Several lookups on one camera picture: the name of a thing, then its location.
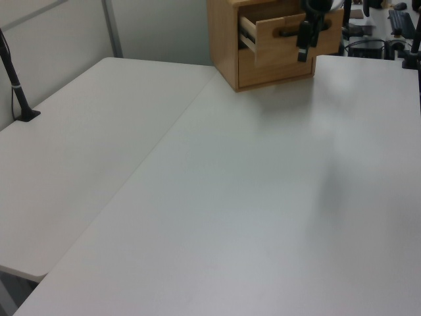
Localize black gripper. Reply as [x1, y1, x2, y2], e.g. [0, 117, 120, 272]
[296, 0, 334, 64]

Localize black metal drawer handle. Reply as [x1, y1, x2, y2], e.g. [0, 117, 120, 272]
[278, 20, 333, 38]

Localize wooden drawer with black handle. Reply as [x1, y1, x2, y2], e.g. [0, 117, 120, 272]
[238, 7, 345, 69]

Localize wooden drawer with slot grip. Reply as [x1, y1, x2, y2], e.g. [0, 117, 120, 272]
[237, 48, 317, 90]

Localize wooden two-drawer cabinet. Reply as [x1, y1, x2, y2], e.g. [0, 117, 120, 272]
[206, 0, 345, 93]

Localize black electronics box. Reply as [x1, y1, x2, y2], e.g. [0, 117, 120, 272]
[347, 38, 386, 59]

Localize black clamp pole stand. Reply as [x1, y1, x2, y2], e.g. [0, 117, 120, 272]
[399, 13, 421, 70]

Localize black camera pole stand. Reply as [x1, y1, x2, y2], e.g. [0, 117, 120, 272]
[0, 27, 42, 124]

